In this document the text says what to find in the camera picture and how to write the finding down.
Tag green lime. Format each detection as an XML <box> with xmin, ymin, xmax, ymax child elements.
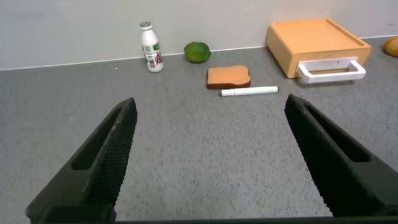
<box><xmin>183</xmin><ymin>41</ymin><xmax>211</xmax><ymax>64</ymax></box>

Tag orange striped bread roll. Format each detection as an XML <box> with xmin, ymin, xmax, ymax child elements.
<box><xmin>383</xmin><ymin>36</ymin><xmax>398</xmax><ymax>58</ymax></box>

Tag brown toast slice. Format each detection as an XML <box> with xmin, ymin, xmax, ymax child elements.
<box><xmin>206</xmin><ymin>65</ymin><xmax>252</xmax><ymax>90</ymax></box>

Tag white drink bottle green label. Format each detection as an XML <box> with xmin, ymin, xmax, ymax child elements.
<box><xmin>139</xmin><ymin>21</ymin><xmax>164</xmax><ymax>73</ymax></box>

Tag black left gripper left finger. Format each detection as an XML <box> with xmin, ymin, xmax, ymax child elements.
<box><xmin>26</xmin><ymin>97</ymin><xmax>138</xmax><ymax>224</ymax></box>

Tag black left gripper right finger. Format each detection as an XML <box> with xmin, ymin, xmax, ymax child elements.
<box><xmin>284</xmin><ymin>93</ymin><xmax>398</xmax><ymax>218</ymax></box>

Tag white marker pen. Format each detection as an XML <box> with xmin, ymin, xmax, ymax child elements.
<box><xmin>218</xmin><ymin>86</ymin><xmax>279</xmax><ymax>97</ymax></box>

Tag yellow wooden drawer cabinet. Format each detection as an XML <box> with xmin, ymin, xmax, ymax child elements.
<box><xmin>266</xmin><ymin>18</ymin><xmax>373</xmax><ymax>78</ymax></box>

